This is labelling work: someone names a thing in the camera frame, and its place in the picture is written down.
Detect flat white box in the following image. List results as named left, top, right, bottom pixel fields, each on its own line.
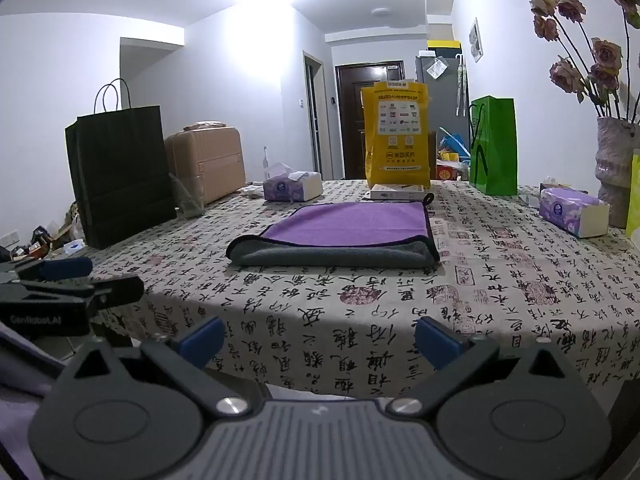
left=370, top=184, right=426, bottom=201

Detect purple cloth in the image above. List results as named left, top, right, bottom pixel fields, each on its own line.
left=0, top=320, right=68, bottom=480

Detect beige suitcase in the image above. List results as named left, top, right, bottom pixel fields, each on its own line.
left=164, top=121, right=247, bottom=206

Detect dried pink roses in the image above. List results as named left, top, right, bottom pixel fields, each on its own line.
left=529, top=0, right=640, bottom=124

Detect dark brown door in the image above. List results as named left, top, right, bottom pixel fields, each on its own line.
left=335, top=62, right=405, bottom=180

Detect grey textured vase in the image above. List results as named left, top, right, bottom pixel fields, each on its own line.
left=595, top=117, right=640, bottom=229

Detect folded umbrella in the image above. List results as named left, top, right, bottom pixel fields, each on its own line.
left=454, top=53, right=466, bottom=117

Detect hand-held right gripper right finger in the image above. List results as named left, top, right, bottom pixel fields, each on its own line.
left=386, top=316, right=586, bottom=417

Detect framed wall picture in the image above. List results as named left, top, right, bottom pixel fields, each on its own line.
left=468, top=17, right=485, bottom=63

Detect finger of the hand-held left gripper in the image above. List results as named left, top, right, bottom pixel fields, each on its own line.
left=0, top=257, right=94, bottom=283
left=0, top=275, right=146, bottom=311

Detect calligraphy printed tablecloth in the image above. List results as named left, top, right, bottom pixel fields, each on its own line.
left=47, top=179, right=640, bottom=403

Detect clear glass container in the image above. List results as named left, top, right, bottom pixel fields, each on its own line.
left=168, top=173, right=206, bottom=219

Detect purple tissue pack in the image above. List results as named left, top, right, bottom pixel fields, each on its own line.
left=263, top=162, right=324, bottom=203
left=538, top=176, right=610, bottom=239

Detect green paper bag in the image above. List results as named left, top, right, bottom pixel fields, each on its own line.
left=468, top=96, right=519, bottom=197

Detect yellow-green bag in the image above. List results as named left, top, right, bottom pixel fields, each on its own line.
left=626, top=149, right=640, bottom=238

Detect yellow printed bag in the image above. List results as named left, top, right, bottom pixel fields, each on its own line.
left=361, top=80, right=432, bottom=188

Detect black paper bag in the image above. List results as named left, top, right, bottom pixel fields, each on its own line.
left=65, top=78, right=177, bottom=251

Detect grey refrigerator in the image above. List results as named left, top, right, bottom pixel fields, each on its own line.
left=415, top=55, right=472, bottom=133

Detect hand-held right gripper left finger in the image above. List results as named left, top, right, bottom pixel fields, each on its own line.
left=59, top=316, right=263, bottom=419

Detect purple and grey towel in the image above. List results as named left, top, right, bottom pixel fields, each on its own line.
left=226, top=194, right=441, bottom=270

